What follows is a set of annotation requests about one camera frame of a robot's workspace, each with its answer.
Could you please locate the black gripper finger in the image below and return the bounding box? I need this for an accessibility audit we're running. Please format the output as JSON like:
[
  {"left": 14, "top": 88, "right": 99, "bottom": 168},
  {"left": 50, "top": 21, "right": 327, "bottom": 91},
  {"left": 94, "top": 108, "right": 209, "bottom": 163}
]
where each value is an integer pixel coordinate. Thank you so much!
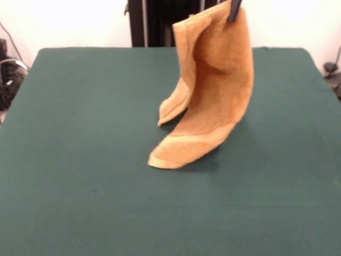
[{"left": 228, "top": 0, "right": 243, "bottom": 23}]

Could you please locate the tan terry towel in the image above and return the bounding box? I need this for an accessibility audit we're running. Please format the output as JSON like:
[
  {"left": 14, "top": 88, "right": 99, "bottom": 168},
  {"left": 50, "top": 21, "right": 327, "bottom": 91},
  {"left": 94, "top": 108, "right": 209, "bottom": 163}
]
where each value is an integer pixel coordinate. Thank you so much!
[{"left": 148, "top": 0, "right": 254, "bottom": 170}]

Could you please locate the dark stand base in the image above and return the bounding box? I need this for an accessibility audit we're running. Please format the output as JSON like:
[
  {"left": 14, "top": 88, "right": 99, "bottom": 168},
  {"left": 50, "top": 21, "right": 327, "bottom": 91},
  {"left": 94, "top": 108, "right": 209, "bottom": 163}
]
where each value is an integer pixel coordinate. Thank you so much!
[
  {"left": 323, "top": 45, "right": 341, "bottom": 101},
  {"left": 0, "top": 38, "right": 30, "bottom": 110}
]

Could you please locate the dark green table cloth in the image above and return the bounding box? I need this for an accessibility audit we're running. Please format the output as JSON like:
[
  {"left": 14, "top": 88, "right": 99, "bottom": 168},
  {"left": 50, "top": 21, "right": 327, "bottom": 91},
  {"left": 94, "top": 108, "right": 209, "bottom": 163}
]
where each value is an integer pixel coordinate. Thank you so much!
[{"left": 0, "top": 46, "right": 341, "bottom": 256}]

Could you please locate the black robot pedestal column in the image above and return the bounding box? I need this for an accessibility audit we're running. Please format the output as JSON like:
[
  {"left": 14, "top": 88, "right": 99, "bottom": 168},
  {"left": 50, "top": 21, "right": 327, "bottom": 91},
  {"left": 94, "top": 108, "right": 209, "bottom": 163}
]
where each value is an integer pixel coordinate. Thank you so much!
[{"left": 124, "top": 0, "right": 223, "bottom": 48}]

